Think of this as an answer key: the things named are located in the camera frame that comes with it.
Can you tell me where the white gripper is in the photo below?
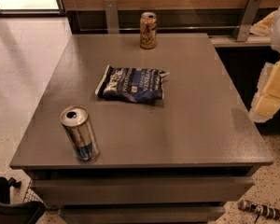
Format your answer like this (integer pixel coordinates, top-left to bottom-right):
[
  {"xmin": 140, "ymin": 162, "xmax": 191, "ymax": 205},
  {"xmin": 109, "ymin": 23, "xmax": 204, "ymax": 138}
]
[{"xmin": 249, "ymin": 7, "xmax": 280, "ymax": 123}]

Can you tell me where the silver blue redbull can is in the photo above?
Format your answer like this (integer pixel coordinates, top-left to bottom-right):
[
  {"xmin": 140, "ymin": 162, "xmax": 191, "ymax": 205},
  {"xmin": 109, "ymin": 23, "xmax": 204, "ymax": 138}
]
[{"xmin": 60, "ymin": 105, "xmax": 100, "ymax": 161}]

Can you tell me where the orange drink can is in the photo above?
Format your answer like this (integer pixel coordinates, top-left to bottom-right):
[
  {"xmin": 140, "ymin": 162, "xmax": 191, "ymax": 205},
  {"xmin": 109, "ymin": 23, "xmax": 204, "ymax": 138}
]
[{"xmin": 140, "ymin": 12, "xmax": 157, "ymax": 49}]

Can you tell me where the blue chip bag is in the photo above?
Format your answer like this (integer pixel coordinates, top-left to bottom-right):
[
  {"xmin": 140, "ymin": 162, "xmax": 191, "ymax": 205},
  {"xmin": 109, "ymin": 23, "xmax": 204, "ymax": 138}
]
[{"xmin": 95, "ymin": 65, "xmax": 169, "ymax": 104}]

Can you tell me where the grey drawer cabinet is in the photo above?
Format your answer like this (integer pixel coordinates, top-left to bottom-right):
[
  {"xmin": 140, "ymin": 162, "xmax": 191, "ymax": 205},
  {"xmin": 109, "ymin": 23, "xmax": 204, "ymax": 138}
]
[{"xmin": 10, "ymin": 34, "xmax": 273, "ymax": 211}]

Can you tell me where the striped black white tool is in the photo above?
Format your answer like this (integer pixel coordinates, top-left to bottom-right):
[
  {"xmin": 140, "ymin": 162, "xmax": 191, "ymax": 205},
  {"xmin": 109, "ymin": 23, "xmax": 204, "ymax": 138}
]
[{"xmin": 238, "ymin": 200, "xmax": 280, "ymax": 221}]

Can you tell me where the upper grey drawer front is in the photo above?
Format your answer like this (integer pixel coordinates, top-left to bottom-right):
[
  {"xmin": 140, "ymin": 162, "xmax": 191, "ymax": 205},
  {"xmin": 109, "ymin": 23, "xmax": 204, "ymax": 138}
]
[{"xmin": 32, "ymin": 177, "xmax": 253, "ymax": 206}]

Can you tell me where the grey drawer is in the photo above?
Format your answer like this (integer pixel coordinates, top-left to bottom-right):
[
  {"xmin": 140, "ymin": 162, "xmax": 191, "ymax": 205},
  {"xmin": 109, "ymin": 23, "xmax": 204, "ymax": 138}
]
[
  {"xmin": 32, "ymin": 177, "xmax": 253, "ymax": 206},
  {"xmin": 59, "ymin": 206, "xmax": 225, "ymax": 224}
]

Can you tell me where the lower grey drawer front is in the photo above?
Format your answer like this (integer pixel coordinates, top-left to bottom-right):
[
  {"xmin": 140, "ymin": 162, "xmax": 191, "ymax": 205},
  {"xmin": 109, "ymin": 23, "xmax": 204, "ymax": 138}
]
[{"xmin": 59, "ymin": 206, "xmax": 225, "ymax": 224}]

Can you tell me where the black chair part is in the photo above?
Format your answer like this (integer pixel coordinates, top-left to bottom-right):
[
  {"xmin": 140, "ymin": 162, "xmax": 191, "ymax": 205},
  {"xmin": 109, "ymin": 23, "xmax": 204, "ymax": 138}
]
[{"xmin": 0, "ymin": 176, "xmax": 45, "ymax": 224}]

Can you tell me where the right metal wall bracket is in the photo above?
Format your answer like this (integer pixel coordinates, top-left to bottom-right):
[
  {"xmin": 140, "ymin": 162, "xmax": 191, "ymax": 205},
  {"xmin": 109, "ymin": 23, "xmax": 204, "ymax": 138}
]
[{"xmin": 234, "ymin": 0, "xmax": 262, "ymax": 42}]

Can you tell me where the metal wall bracket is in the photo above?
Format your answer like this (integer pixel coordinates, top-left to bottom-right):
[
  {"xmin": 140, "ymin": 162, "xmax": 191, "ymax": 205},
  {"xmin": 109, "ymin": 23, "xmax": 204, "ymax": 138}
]
[
  {"xmin": 234, "ymin": 0, "xmax": 262, "ymax": 42},
  {"xmin": 104, "ymin": 0, "xmax": 119, "ymax": 34}
]

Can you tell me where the left metal wall bracket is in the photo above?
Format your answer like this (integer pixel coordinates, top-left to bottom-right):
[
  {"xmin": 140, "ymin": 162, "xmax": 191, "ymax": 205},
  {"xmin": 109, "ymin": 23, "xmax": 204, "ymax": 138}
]
[{"xmin": 104, "ymin": 0, "xmax": 119, "ymax": 34}]

